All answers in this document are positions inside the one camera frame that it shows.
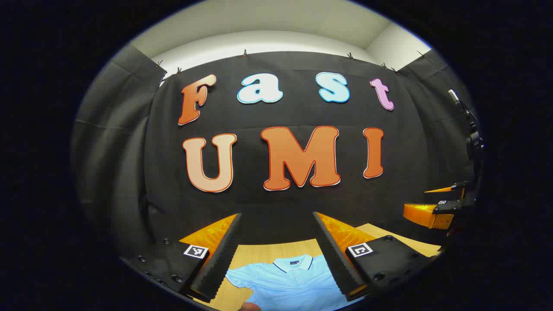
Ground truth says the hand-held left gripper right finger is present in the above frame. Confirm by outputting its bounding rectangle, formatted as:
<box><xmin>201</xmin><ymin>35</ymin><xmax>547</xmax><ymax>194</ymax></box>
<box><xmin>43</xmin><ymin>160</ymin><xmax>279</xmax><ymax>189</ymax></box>
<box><xmin>312</xmin><ymin>211</ymin><xmax>441</xmax><ymax>303</ymax></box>

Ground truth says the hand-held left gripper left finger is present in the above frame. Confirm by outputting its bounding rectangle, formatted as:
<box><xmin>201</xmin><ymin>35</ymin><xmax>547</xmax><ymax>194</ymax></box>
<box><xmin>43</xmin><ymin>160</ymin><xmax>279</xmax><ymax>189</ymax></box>
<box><xmin>119</xmin><ymin>212</ymin><xmax>243</xmax><ymax>304</ymax></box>

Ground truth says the light blue T-shirt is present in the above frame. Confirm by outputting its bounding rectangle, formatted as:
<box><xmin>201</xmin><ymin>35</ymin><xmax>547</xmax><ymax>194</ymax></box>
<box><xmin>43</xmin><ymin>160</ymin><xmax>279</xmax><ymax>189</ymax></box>
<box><xmin>225</xmin><ymin>254</ymin><xmax>365</xmax><ymax>311</ymax></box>

